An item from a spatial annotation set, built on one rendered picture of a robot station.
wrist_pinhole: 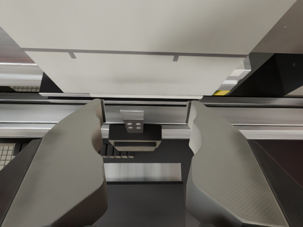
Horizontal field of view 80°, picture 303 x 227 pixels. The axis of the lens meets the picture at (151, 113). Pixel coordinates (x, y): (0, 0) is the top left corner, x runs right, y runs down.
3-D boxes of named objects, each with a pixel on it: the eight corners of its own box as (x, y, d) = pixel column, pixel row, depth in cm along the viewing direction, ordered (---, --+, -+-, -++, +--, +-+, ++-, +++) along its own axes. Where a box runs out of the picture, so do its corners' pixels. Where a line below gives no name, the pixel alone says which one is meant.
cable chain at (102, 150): (134, 143, 59) (133, 156, 58) (135, 146, 65) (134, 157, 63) (14, 143, 57) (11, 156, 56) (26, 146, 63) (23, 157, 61)
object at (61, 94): (200, 75, 24) (203, 96, 23) (194, 85, 27) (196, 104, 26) (43, 71, 23) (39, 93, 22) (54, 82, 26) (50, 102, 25)
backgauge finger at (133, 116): (172, 99, 28) (173, 131, 26) (157, 134, 52) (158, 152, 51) (91, 97, 27) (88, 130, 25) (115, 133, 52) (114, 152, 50)
